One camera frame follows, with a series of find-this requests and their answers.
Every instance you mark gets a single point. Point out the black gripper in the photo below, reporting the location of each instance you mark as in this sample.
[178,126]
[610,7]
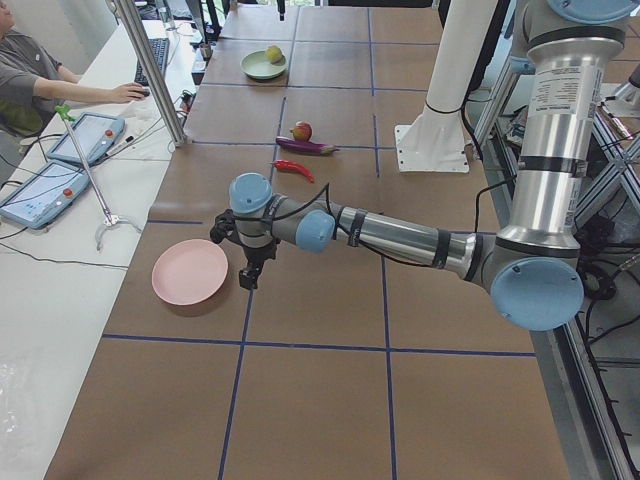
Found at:
[259,253]

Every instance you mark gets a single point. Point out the purple eggplant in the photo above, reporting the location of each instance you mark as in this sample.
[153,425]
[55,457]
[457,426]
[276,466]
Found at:
[305,147]

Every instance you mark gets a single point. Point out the pink yellow peach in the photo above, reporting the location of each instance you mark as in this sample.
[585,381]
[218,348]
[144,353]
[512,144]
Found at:
[273,54]

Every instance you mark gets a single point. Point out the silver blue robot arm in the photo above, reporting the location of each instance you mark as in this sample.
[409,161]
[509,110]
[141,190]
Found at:
[529,266]

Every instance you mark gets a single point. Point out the pink plate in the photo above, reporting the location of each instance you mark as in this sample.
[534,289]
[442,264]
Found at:
[189,272]

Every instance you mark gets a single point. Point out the red chili pepper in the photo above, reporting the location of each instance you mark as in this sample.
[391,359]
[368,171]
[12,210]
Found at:
[287,166]

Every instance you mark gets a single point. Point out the red yellow pomegranate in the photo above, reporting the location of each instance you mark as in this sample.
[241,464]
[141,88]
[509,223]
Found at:
[302,131]

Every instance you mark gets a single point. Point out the upper teach pendant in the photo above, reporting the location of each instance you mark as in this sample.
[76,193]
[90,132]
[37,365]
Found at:
[96,134]

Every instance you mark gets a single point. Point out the teach pendant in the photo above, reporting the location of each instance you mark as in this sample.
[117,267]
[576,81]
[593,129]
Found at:
[42,198]
[96,134]

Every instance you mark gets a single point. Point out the green plate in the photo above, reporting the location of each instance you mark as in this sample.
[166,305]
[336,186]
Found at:
[257,66]

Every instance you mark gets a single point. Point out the lower teach pendant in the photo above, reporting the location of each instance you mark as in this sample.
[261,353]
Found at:
[42,198]

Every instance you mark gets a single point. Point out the grabber reacher tool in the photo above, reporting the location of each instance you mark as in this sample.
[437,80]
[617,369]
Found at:
[111,221]

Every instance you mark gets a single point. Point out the seated person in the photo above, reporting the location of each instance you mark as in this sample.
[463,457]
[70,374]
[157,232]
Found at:
[34,83]

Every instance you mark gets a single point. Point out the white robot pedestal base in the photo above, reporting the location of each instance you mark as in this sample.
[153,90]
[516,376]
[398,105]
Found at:
[434,141]

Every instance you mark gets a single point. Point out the aluminium frame post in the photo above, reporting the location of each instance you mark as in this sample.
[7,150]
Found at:
[166,86]

